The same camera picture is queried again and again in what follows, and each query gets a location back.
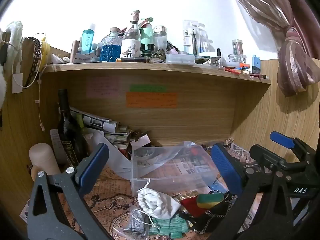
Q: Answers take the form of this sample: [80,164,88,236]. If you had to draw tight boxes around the small blister pack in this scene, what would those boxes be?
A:
[199,28,211,54]

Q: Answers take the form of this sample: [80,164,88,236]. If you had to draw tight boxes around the silver glitter pouch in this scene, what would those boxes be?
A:
[126,208,148,233]

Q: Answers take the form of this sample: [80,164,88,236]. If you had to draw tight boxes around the brown cardboard tube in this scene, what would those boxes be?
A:
[69,40,80,63]

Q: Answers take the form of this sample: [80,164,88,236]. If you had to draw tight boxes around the pink sticky note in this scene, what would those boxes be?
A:
[86,77,120,98]

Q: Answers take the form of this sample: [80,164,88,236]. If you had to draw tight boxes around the newspaper sheet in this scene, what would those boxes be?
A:
[140,152,220,188]

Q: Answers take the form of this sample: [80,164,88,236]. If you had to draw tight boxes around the clear glass bottle with label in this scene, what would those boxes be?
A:
[120,10,142,59]

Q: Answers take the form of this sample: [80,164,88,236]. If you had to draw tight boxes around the rolled newspapers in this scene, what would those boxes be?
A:
[69,106,119,133]

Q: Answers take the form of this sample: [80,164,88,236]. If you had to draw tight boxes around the clear plastic storage box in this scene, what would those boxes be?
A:
[130,141,222,194]

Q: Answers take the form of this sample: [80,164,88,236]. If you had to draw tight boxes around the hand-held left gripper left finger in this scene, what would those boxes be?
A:
[27,143,113,240]

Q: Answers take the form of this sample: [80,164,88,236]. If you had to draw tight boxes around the red yellow green pouch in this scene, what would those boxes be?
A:
[196,192,225,210]

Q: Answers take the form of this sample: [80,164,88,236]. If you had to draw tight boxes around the white fluffy plush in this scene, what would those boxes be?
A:
[0,21,23,109]

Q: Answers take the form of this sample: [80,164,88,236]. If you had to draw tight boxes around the clear plastic bag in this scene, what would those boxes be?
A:
[91,129,134,179]

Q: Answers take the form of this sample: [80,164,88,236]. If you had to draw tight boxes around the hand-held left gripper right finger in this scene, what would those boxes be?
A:
[211,143,293,240]

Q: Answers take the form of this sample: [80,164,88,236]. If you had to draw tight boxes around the textured bottle with blue liquid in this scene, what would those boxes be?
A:
[100,27,123,62]

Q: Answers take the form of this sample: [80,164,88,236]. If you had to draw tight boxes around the yellow plastic object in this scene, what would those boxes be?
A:
[39,35,51,67]

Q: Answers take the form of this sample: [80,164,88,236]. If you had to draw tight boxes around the green sticky note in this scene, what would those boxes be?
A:
[129,84,167,93]

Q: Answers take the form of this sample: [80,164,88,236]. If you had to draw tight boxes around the mint green pump bottle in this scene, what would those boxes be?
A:
[139,17,155,52]

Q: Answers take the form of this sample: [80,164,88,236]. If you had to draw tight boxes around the orange sticky note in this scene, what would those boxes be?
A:
[126,92,177,108]

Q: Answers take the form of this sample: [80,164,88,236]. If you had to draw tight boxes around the clear plastic case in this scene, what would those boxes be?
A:
[165,53,196,64]

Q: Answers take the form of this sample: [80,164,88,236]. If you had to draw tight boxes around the blue mouthwash bottle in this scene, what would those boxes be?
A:
[82,23,97,55]

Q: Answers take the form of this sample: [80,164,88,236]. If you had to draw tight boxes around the brown pen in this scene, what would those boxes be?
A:
[116,57,151,63]

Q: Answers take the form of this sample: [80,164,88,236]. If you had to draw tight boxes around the glass jar with lid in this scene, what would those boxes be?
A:
[228,39,245,63]

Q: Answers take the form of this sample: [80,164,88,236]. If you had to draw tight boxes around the beige cylinder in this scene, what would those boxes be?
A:
[28,142,61,183]

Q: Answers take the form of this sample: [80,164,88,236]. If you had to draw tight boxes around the black cloth with chain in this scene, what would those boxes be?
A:
[178,192,242,233]

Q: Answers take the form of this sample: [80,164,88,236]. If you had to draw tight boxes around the clear glass jar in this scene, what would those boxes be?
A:
[152,25,168,52]

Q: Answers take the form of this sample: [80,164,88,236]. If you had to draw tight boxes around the white drawstring pouch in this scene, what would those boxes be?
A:
[137,179,181,221]

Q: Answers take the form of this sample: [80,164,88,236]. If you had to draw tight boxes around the dark wine bottle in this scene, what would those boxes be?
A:
[57,89,88,168]

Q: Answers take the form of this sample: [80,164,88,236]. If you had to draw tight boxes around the black chain strap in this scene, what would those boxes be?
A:
[22,37,42,87]

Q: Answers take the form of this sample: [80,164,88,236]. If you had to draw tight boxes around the brown vintage print paper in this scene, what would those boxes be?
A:
[20,166,260,240]

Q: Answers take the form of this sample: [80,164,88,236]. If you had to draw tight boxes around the wooden shelf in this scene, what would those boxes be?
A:
[41,62,272,147]

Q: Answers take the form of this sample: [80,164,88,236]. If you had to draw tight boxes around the green knitted cloth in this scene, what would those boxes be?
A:
[149,216,191,240]

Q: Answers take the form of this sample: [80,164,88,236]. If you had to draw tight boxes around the white earphone cable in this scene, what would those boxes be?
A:
[0,32,48,132]

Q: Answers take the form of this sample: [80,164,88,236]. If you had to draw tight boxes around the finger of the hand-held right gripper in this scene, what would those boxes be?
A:
[269,131,313,155]
[249,144,288,175]

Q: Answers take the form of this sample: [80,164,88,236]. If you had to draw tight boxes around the red cloth pouch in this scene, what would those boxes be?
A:
[179,196,208,218]

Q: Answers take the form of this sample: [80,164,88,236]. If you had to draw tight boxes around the white paper tag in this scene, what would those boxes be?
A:
[12,73,24,94]

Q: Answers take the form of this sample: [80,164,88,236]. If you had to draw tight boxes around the pink striped curtain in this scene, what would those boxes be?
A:
[223,0,320,98]

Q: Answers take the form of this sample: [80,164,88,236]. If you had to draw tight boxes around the packaged tool blister pack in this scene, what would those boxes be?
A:
[183,20,201,55]

